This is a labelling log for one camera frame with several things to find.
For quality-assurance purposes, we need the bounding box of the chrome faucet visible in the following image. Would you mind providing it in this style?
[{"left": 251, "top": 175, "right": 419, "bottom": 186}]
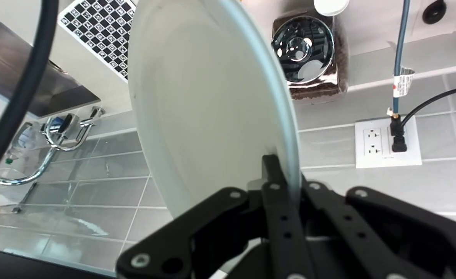
[{"left": 0, "top": 105, "right": 107, "bottom": 187}]

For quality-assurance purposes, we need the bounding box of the thin black plug cable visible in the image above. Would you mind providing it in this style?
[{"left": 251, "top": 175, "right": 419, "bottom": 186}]
[{"left": 390, "top": 80, "right": 456, "bottom": 155}]

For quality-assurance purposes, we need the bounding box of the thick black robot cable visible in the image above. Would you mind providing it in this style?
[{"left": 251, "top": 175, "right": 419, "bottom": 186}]
[{"left": 0, "top": 0, "right": 62, "bottom": 195}]

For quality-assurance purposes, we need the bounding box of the white wall outlet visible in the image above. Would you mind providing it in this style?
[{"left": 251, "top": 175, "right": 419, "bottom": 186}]
[{"left": 354, "top": 115, "right": 424, "bottom": 170}]

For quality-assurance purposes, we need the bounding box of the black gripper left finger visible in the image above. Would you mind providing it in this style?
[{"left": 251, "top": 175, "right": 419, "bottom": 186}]
[{"left": 116, "top": 153, "right": 317, "bottom": 279}]

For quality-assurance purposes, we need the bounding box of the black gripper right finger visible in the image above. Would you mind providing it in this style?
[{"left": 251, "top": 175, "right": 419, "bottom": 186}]
[{"left": 294, "top": 180, "right": 456, "bottom": 279}]

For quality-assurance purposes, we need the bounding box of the steel sink basin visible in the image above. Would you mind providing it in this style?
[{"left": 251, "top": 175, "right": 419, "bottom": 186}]
[{"left": 0, "top": 17, "right": 104, "bottom": 118}]

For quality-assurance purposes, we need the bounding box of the teal power cable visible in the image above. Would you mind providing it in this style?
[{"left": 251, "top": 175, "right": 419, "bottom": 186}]
[{"left": 388, "top": 0, "right": 413, "bottom": 119}]

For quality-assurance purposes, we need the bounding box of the white disposable plate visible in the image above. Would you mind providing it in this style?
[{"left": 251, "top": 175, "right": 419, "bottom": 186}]
[{"left": 127, "top": 0, "right": 305, "bottom": 218}]

